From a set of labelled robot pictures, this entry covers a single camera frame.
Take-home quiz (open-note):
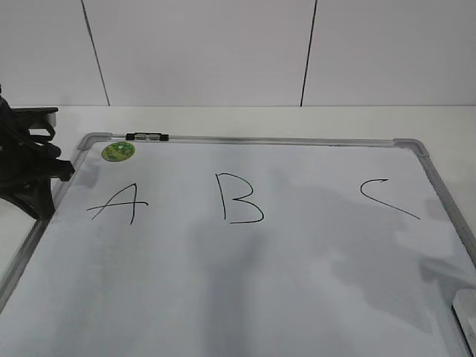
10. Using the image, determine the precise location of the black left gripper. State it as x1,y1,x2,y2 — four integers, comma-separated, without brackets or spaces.
1,98,74,220

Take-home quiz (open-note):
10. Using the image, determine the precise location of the white board eraser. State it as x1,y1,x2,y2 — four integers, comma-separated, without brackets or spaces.
452,289,476,356

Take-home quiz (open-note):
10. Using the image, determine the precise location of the round green magnet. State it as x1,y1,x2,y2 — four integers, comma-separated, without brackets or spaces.
101,141,135,163

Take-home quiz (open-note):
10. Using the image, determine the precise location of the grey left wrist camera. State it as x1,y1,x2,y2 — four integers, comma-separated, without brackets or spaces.
30,107,59,129

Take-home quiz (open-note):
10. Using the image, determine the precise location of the white board with grey frame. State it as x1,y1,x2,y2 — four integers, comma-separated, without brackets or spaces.
1,133,475,356

